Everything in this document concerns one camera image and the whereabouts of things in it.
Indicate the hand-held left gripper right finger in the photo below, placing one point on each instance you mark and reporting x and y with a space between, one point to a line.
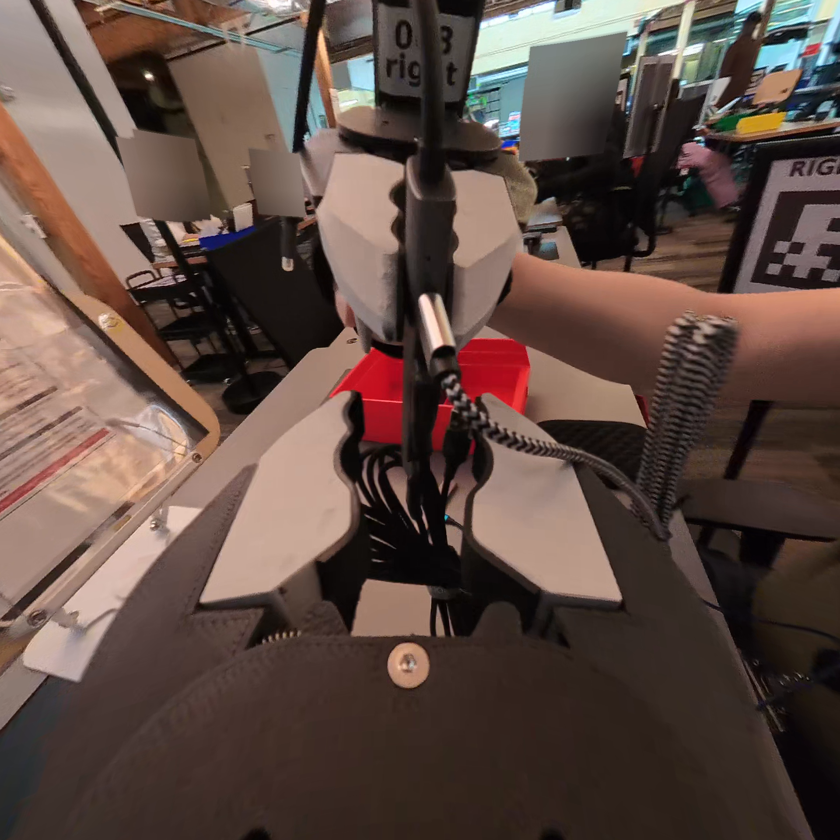
544 525

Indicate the black white marker board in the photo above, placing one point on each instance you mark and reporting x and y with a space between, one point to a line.
787 216

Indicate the grey usb hub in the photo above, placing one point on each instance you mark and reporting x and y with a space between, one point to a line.
426 229

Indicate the yellow plastic bin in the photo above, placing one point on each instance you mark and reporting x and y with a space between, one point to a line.
761 122

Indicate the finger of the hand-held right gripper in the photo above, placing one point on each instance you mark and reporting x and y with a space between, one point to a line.
485 249
361 249

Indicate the wooden post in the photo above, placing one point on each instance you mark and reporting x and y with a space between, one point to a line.
59 229

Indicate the blue plastic bin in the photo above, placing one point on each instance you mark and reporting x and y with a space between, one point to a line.
223 239

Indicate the red plastic bin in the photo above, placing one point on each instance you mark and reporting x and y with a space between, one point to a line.
499 374

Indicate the black floor lamp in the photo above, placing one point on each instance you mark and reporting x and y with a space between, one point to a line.
253 394

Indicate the black office chair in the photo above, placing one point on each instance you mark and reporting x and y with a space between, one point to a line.
610 216
262 295

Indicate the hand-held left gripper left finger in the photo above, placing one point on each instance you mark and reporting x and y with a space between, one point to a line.
289 518

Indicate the person's right forearm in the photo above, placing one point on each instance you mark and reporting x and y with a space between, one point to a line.
623 315

